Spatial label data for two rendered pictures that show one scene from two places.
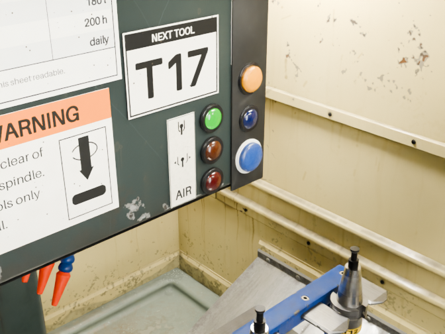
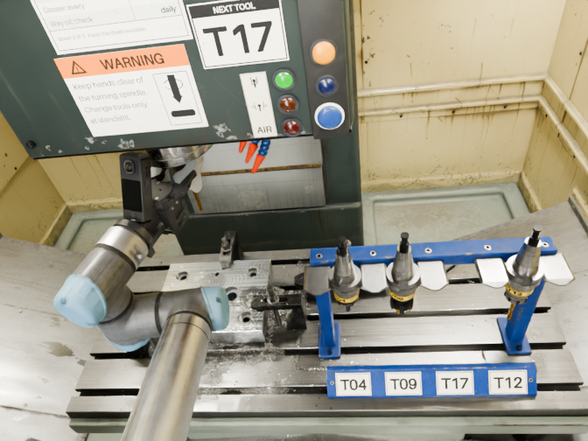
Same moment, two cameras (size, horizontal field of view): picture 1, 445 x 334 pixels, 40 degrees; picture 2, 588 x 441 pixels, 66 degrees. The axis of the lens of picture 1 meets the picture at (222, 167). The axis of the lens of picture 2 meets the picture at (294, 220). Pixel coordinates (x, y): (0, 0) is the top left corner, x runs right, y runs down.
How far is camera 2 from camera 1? 0.43 m
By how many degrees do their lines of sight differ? 46
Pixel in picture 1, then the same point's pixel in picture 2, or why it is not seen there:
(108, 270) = (451, 164)
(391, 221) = not seen: outside the picture
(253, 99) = (330, 70)
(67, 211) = (169, 119)
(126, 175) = (211, 107)
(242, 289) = (535, 220)
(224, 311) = (509, 230)
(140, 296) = (470, 192)
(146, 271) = (483, 175)
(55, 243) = (165, 136)
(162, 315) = (479, 213)
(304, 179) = not seen: outside the picture
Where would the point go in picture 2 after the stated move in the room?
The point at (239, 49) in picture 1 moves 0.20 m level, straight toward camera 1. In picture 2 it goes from (307, 25) to (142, 108)
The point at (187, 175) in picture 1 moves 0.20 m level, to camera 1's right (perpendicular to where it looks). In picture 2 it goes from (265, 118) to (400, 178)
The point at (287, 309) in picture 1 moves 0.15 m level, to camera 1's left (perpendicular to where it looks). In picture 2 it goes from (464, 248) to (400, 215)
